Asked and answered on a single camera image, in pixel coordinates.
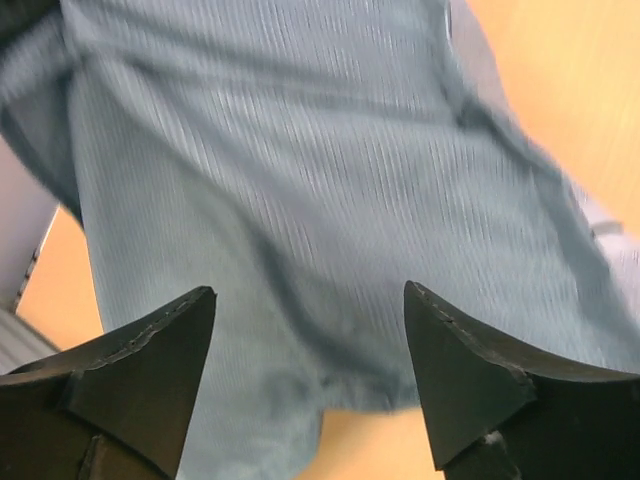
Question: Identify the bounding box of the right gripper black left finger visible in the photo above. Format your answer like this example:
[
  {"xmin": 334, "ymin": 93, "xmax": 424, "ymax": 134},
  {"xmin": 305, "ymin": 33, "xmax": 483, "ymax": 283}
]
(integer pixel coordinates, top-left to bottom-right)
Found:
[{"xmin": 1, "ymin": 287, "xmax": 216, "ymax": 480}]

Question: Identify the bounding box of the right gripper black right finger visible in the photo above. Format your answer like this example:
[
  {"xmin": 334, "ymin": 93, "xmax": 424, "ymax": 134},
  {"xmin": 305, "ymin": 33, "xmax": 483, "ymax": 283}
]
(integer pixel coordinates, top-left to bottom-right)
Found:
[{"xmin": 404, "ymin": 282, "xmax": 639, "ymax": 480}]

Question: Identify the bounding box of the blue striped pillowcase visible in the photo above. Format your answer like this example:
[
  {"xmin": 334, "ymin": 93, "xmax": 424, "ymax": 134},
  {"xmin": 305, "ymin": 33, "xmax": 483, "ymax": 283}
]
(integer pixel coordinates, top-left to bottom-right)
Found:
[{"xmin": 1, "ymin": 1, "xmax": 639, "ymax": 479}]

